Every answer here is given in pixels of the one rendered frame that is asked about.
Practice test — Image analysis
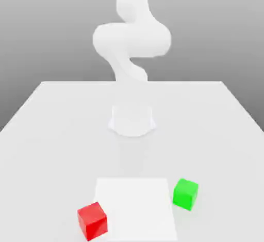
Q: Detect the small green cube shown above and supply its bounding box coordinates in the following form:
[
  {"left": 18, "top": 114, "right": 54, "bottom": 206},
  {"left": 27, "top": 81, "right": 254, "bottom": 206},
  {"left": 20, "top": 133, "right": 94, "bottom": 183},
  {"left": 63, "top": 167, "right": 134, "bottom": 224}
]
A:
[{"left": 172, "top": 178, "right": 199, "bottom": 212}]

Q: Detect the small red cube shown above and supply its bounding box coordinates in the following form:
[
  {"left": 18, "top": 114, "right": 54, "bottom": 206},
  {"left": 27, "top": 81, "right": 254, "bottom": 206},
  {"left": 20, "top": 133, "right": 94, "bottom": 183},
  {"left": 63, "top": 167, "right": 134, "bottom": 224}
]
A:
[{"left": 77, "top": 201, "right": 108, "bottom": 242}]

